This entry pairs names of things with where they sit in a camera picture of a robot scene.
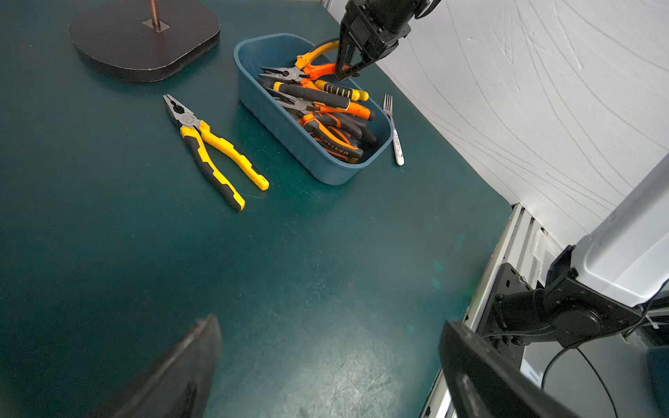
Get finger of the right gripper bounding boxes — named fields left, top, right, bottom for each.
left=334, top=39, right=352, bottom=80
left=343, top=50, right=390, bottom=78

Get black yellow striped pliers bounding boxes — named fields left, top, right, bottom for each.
left=256, top=77, right=369, bottom=102

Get blue storage box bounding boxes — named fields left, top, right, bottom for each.
left=233, top=33, right=393, bottom=186

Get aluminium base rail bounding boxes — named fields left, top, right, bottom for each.
left=417, top=203, right=555, bottom=418

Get yellow black combination pliers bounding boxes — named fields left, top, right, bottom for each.
left=163, top=93, right=271, bottom=212

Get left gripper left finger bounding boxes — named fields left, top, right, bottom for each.
left=89, top=315, right=223, bottom=417

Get orange long nose pliers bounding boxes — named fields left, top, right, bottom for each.
left=261, top=63, right=336, bottom=85

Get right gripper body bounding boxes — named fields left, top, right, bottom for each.
left=339, top=1, right=439, bottom=57

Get black metal glass stand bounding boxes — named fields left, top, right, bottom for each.
left=68, top=1, right=221, bottom=83

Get orange striped black pliers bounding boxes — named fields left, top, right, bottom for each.
left=298, top=113, right=364, bottom=164

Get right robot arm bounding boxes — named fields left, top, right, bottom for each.
left=336, top=1, right=668, bottom=351

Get silver fork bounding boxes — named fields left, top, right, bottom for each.
left=383, top=94, right=405, bottom=167

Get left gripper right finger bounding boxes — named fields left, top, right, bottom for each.
left=440, top=322, right=575, bottom=417

